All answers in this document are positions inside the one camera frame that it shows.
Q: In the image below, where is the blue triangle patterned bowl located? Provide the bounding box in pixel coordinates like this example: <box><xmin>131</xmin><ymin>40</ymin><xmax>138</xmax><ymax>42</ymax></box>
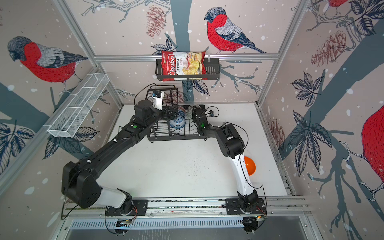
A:
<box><xmin>177</xmin><ymin>108</ymin><xmax>186</xmax><ymax>119</ymax></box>

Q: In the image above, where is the blue floral ceramic bowl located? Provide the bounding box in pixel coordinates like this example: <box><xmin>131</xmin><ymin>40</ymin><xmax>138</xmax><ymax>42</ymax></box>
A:
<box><xmin>170</xmin><ymin>117</ymin><xmax>186</xmax><ymax>129</ymax></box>

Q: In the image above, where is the black wire dish rack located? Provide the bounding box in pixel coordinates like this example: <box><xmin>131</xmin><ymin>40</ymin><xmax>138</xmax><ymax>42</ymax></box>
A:
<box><xmin>146</xmin><ymin>85</ymin><xmax>207</xmax><ymax>143</ymax></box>

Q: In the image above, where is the orange plastic bowl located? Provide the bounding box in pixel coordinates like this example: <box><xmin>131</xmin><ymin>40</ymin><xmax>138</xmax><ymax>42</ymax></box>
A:
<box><xmin>244</xmin><ymin>157</ymin><xmax>256</xmax><ymax>176</ymax></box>

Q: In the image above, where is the green patterned ceramic bowl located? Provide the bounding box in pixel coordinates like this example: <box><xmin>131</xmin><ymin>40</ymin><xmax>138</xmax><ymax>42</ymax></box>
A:
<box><xmin>186</xmin><ymin>105</ymin><xmax>195</xmax><ymax>120</ymax></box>

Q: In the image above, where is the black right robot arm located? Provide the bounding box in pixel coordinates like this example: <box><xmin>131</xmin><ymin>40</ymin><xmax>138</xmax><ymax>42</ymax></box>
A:
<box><xmin>192</xmin><ymin>107</ymin><xmax>265</xmax><ymax>215</ymax></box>

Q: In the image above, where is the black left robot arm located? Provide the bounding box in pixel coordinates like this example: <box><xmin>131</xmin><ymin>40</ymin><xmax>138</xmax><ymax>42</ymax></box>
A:
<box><xmin>62</xmin><ymin>100</ymin><xmax>162</xmax><ymax>215</ymax></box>

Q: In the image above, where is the red cassava chips bag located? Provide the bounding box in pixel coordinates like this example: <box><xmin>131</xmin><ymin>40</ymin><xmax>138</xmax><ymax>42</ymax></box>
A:
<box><xmin>161</xmin><ymin>51</ymin><xmax>207</xmax><ymax>81</ymax></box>

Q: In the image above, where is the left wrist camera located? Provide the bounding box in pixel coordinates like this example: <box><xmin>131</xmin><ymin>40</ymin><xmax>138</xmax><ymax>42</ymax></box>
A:
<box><xmin>152</xmin><ymin>90</ymin><xmax>165</xmax><ymax>111</ymax></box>

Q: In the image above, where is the black wall shelf basket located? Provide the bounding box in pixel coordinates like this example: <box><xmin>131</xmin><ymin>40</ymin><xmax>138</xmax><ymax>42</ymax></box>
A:
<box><xmin>155</xmin><ymin>58</ymin><xmax>221</xmax><ymax>82</ymax></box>

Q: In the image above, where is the white wire mesh shelf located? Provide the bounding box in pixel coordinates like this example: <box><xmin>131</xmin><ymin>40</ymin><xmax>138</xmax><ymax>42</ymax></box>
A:
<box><xmin>48</xmin><ymin>73</ymin><xmax>110</xmax><ymax>138</ymax></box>

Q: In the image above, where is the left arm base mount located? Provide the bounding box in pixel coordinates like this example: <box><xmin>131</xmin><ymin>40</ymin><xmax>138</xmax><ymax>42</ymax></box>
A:
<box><xmin>105</xmin><ymin>199</ymin><xmax>149</xmax><ymax>217</ymax></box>

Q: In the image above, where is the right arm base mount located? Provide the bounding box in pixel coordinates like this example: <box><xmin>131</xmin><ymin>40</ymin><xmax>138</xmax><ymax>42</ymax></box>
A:
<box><xmin>223</xmin><ymin>198</ymin><xmax>267</xmax><ymax>215</ymax></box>

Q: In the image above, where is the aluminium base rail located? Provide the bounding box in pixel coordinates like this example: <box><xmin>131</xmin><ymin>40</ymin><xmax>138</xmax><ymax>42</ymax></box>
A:
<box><xmin>62</xmin><ymin>196</ymin><xmax>312</xmax><ymax>218</ymax></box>

